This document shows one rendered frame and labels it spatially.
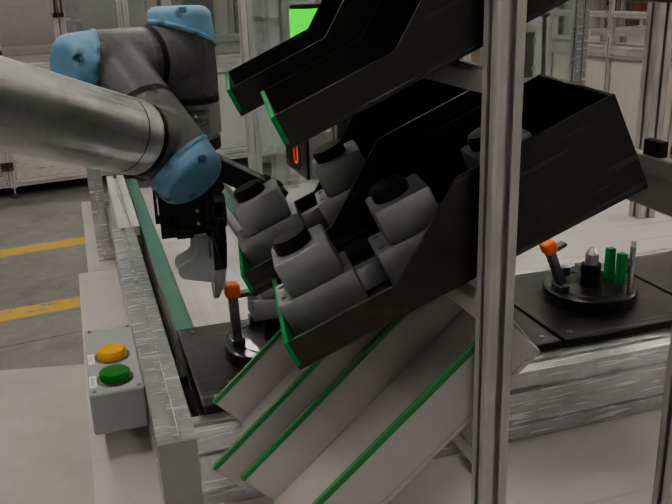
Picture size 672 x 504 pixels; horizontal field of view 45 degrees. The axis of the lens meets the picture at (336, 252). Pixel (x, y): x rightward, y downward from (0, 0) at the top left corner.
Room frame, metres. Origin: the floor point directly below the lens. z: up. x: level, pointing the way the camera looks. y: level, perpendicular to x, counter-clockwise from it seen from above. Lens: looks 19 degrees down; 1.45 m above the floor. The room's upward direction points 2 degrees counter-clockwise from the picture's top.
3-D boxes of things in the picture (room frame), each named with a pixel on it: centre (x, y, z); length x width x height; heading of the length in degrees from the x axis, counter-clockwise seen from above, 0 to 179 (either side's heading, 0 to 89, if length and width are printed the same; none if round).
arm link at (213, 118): (0.97, 0.17, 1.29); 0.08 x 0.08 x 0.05
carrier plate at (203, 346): (1.00, 0.09, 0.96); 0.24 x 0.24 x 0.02; 17
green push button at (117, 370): (0.95, 0.30, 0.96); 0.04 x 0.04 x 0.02
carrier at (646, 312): (1.15, -0.39, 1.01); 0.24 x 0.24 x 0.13; 17
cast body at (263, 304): (1.00, 0.08, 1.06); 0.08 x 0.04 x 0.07; 107
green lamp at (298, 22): (1.22, 0.03, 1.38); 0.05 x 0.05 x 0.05
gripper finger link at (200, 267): (0.96, 0.17, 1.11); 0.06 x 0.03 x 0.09; 107
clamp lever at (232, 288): (0.99, 0.13, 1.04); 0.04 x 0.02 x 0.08; 107
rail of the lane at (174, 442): (1.22, 0.32, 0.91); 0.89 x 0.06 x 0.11; 17
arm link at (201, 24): (0.97, 0.17, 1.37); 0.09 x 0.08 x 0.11; 135
